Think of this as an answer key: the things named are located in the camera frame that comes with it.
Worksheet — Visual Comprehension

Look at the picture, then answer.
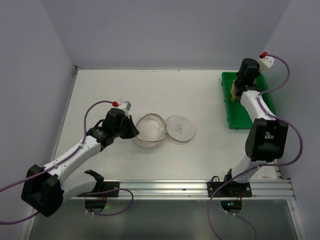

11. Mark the cream mesh laundry bag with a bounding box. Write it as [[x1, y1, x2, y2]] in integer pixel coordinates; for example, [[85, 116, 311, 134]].
[[133, 113, 196, 149]]

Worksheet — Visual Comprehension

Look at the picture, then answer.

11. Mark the yellow bra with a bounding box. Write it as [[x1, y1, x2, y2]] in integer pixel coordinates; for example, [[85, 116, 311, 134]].
[[230, 79, 239, 103]]

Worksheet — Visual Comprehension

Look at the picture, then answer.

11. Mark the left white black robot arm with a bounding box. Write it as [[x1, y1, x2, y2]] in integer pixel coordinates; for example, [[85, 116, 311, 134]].
[[21, 106, 139, 217]]

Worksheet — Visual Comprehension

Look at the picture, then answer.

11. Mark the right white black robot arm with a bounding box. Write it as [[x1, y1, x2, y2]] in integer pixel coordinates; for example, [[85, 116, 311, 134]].
[[223, 52, 289, 185]]

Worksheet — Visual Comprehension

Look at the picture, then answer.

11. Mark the green plastic tray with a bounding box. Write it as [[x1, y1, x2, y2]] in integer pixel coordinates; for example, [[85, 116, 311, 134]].
[[221, 72, 276, 130]]

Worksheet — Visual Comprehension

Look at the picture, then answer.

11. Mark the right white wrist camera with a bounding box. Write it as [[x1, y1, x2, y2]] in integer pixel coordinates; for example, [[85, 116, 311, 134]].
[[257, 51, 275, 74]]

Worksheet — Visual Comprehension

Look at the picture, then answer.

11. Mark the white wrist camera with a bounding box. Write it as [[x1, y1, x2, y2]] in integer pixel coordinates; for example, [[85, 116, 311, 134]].
[[257, 51, 275, 74], [112, 101, 132, 118]]

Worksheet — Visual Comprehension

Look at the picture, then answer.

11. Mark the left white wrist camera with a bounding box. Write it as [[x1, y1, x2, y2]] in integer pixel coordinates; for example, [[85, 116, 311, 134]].
[[112, 101, 132, 118]]

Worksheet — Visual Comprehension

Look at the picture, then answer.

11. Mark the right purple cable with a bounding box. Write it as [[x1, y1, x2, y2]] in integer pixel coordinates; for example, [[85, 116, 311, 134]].
[[207, 53, 305, 240]]

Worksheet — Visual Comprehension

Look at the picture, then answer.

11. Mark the purple cable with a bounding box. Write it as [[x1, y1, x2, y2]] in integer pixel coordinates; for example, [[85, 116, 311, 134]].
[[207, 53, 305, 240], [0, 99, 135, 226]]

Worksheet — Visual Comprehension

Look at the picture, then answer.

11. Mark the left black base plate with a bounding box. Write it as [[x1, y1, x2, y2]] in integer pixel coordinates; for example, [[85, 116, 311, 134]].
[[92, 181, 120, 199]]

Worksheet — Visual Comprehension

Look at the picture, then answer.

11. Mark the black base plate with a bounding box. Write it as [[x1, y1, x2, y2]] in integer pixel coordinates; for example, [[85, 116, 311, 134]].
[[206, 176, 253, 198], [92, 181, 120, 199]]

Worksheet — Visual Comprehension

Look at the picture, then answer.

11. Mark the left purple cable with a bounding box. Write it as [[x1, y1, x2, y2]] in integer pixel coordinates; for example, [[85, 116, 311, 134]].
[[0, 99, 135, 226]]

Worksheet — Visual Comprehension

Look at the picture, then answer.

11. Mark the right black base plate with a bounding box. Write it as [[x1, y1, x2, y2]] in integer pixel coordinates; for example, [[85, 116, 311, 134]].
[[206, 176, 253, 198]]

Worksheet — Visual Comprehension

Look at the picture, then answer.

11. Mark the aluminium mounting rail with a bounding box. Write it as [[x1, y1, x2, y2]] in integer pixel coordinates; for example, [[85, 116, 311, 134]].
[[69, 177, 297, 201]]

